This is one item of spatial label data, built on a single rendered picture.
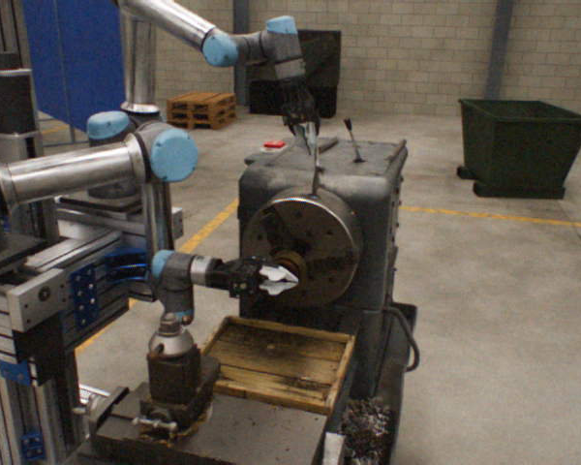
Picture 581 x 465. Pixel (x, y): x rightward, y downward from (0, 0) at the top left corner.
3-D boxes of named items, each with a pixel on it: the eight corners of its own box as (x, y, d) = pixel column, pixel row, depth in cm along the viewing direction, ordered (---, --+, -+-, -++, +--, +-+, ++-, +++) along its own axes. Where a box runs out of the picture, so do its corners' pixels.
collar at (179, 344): (162, 329, 104) (161, 316, 103) (200, 337, 102) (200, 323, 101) (139, 353, 97) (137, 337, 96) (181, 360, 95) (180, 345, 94)
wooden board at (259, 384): (227, 326, 155) (226, 313, 154) (354, 349, 146) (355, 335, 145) (176, 390, 128) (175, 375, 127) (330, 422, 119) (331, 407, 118)
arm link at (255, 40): (216, 39, 146) (252, 29, 141) (238, 38, 156) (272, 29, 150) (223, 70, 148) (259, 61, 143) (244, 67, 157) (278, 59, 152)
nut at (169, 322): (166, 323, 101) (164, 305, 99) (185, 325, 100) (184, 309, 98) (154, 333, 97) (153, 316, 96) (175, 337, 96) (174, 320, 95)
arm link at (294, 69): (279, 64, 152) (307, 57, 149) (283, 80, 153) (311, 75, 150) (270, 66, 145) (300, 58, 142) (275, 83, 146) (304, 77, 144)
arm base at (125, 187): (76, 195, 167) (73, 162, 163) (109, 182, 180) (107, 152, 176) (118, 201, 161) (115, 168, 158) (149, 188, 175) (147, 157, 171)
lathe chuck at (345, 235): (244, 275, 166) (262, 175, 153) (346, 308, 160) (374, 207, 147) (233, 288, 158) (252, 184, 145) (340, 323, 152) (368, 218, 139)
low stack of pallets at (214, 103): (192, 115, 1009) (191, 90, 994) (237, 118, 995) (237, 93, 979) (165, 127, 894) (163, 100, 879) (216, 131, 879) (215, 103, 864)
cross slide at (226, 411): (128, 392, 117) (126, 374, 116) (327, 436, 107) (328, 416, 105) (77, 448, 102) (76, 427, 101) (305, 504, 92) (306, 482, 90)
